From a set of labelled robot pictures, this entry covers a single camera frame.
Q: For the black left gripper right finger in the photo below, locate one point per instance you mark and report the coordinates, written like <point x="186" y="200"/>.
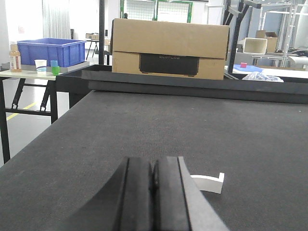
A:
<point x="178" y="203"/>

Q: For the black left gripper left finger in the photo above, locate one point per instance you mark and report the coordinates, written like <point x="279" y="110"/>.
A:
<point x="124" y="203"/>

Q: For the white curved PVC pipe piece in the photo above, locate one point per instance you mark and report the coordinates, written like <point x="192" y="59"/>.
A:
<point x="208" y="183"/>

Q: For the clear plastic bag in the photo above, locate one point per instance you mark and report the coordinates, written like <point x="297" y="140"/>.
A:
<point x="259" y="76"/>

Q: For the blue and green small cups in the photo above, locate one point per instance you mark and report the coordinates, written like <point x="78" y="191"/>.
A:
<point x="55" y="69"/>

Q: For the white folding table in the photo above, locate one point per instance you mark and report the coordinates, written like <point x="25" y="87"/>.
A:
<point x="23" y="128"/>

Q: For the large cardboard box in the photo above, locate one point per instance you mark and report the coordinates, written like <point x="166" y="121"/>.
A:
<point x="169" y="49"/>

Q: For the white paper cup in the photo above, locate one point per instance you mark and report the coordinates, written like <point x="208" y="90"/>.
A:
<point x="41" y="67"/>

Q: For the blue plastic crate on table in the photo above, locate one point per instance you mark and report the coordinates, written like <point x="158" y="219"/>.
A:
<point x="67" y="52"/>

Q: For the small cardboard box background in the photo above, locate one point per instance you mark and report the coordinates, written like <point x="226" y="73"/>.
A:
<point x="271" y="37"/>

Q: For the orange drink bottle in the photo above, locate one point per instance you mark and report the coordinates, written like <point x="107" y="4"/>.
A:
<point x="15" y="58"/>

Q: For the white rectangular duct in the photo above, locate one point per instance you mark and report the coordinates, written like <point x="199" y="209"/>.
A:
<point x="254" y="45"/>

